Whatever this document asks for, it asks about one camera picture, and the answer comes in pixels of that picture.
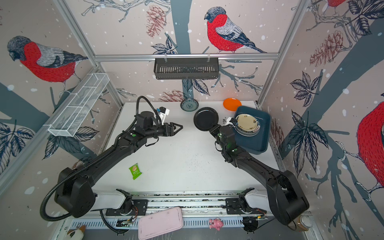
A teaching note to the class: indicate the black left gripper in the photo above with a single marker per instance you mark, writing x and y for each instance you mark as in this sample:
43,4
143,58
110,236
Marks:
171,132

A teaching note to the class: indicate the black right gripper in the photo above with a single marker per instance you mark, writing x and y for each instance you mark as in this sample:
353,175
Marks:
216,130

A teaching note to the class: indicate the small green patterned plate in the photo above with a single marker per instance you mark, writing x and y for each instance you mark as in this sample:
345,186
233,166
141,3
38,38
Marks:
189,105

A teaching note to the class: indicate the cream yellow plate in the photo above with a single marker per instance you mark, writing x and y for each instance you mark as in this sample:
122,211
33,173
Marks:
246,123

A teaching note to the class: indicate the black round plate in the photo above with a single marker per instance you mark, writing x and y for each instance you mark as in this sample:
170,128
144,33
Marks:
206,118

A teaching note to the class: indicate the teal rim plate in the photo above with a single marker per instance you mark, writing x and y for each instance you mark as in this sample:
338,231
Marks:
244,133

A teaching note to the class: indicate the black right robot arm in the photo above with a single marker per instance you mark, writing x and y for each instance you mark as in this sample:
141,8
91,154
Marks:
285,196

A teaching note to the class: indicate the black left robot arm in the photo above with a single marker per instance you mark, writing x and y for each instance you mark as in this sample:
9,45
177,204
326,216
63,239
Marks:
73,191

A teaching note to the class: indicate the teal plastic bin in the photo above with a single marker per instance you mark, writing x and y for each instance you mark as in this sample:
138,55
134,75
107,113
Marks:
252,130

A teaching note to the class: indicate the orange plastic plate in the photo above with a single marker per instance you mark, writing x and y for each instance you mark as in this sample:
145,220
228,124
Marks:
231,104

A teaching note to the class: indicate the green snack packet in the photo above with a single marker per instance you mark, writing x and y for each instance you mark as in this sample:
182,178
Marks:
135,171

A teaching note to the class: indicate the pink pig toy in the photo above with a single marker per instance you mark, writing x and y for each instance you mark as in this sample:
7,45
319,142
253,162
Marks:
216,224

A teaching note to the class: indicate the pink rectangular tray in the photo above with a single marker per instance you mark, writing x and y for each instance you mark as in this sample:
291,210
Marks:
160,223

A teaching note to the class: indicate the amber jar with lid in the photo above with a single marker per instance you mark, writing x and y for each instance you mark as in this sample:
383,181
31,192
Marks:
303,223

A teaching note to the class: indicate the white orange plush toy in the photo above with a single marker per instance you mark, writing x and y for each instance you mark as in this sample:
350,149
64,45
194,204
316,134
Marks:
76,234

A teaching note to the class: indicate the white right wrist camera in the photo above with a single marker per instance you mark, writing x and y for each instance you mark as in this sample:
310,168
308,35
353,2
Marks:
231,121

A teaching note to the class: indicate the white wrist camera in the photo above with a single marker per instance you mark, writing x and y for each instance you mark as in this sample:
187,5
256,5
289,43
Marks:
163,113
231,121

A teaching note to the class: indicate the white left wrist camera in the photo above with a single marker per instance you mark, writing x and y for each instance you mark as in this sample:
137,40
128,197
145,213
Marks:
163,113

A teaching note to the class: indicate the black hanging wire basket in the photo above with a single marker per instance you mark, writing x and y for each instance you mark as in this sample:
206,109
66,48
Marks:
186,68

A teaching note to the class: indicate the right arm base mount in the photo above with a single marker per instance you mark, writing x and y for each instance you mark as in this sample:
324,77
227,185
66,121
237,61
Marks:
237,206

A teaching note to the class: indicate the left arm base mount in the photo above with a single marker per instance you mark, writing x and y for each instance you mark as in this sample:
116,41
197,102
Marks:
136,207

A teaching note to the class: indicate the aluminium frame crossbar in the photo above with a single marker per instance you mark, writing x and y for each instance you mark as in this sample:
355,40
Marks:
146,58

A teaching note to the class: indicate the white wire mesh shelf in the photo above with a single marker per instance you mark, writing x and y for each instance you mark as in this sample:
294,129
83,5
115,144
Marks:
81,102

